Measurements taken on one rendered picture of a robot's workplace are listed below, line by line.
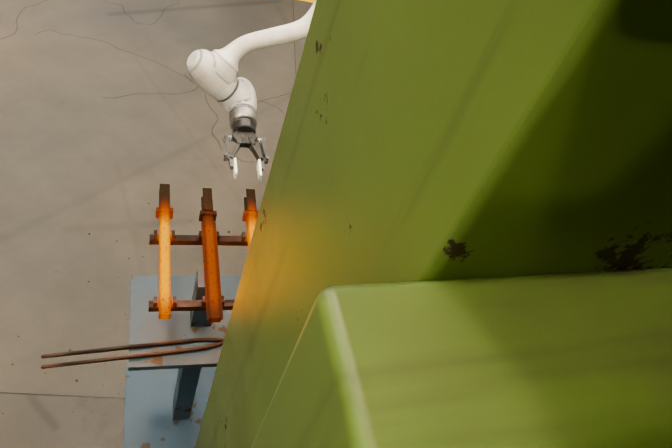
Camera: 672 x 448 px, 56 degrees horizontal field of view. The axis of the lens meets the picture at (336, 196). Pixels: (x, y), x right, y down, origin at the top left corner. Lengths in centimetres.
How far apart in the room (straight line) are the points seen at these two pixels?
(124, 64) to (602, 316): 346
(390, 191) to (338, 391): 21
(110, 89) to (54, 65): 33
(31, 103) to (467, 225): 322
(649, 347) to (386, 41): 36
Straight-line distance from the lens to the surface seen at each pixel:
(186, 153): 336
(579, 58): 41
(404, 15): 60
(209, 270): 171
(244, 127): 208
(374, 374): 47
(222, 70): 209
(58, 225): 304
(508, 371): 52
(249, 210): 186
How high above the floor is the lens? 238
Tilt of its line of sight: 45 degrees down
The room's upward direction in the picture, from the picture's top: 22 degrees clockwise
